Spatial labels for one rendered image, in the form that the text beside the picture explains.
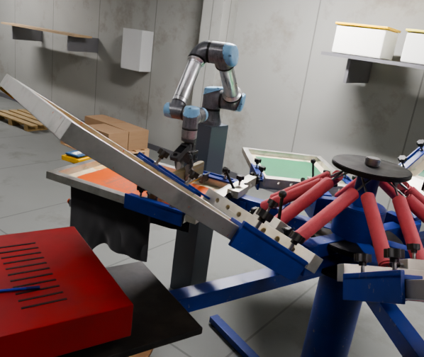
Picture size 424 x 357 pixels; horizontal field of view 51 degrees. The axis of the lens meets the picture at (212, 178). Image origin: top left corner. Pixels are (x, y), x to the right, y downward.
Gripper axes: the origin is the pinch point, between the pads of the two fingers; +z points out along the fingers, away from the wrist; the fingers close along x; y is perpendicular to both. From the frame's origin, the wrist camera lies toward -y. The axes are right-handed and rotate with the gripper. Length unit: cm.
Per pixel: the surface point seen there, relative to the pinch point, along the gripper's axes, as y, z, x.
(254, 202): -3.3, 0.4, -39.8
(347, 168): -14, -28, -77
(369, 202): -22, -19, -89
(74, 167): -14, 6, 56
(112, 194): -29.4, 6.0, 19.2
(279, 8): 329, -104, 77
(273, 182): 38, 2, -35
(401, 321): -42, 11, -109
